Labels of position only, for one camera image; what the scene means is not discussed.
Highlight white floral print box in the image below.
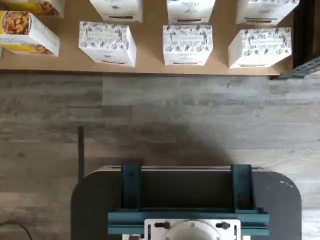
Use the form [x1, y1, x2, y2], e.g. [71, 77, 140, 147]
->
[235, 0, 300, 26]
[227, 27, 293, 70]
[78, 21, 137, 68]
[89, 0, 144, 23]
[162, 24, 213, 67]
[166, 0, 216, 25]

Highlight yellow granola picture box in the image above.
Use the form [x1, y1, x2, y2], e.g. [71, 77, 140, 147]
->
[0, 0, 65, 18]
[0, 10, 61, 58]

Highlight white organic pastry boxes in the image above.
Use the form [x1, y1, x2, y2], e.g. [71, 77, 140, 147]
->
[0, 0, 296, 76]

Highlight thin black rod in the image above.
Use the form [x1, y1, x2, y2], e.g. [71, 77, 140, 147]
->
[77, 126, 85, 182]

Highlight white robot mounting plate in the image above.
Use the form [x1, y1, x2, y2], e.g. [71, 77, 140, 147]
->
[144, 218, 241, 240]

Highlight dark rounded robot cart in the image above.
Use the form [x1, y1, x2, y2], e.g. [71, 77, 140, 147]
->
[70, 164, 303, 240]

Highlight teal metal mounting frame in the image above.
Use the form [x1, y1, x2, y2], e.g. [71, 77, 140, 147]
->
[107, 163, 270, 240]

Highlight black metal shelf frame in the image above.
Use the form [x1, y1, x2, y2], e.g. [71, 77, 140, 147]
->
[269, 0, 320, 81]

